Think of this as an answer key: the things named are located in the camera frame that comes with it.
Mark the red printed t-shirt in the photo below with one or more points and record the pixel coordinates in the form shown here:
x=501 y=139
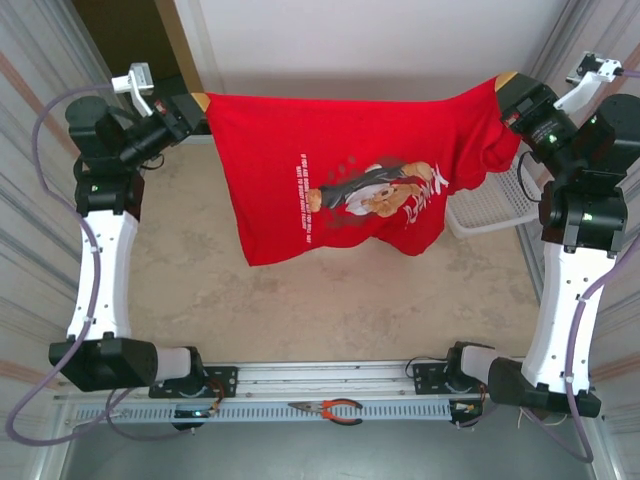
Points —
x=260 y=150

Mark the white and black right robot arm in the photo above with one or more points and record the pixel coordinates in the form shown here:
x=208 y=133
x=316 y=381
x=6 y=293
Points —
x=565 y=310

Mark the brown wooden door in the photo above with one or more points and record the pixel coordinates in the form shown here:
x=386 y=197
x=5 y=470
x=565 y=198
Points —
x=130 y=35

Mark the white perforated plastic basket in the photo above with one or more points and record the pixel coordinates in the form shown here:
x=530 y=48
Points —
x=480 y=210

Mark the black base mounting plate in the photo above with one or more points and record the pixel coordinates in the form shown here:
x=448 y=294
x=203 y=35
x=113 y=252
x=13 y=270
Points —
x=225 y=380
x=427 y=377

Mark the small black controller board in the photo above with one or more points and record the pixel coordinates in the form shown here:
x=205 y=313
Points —
x=192 y=414
x=462 y=410

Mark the white and tan door frame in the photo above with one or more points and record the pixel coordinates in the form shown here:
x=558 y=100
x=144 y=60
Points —
x=192 y=30

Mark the aluminium enclosure post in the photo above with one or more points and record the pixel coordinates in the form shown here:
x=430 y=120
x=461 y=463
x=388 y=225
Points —
x=572 y=25
x=85 y=40

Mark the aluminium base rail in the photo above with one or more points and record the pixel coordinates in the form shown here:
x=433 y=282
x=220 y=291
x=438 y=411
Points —
x=325 y=377

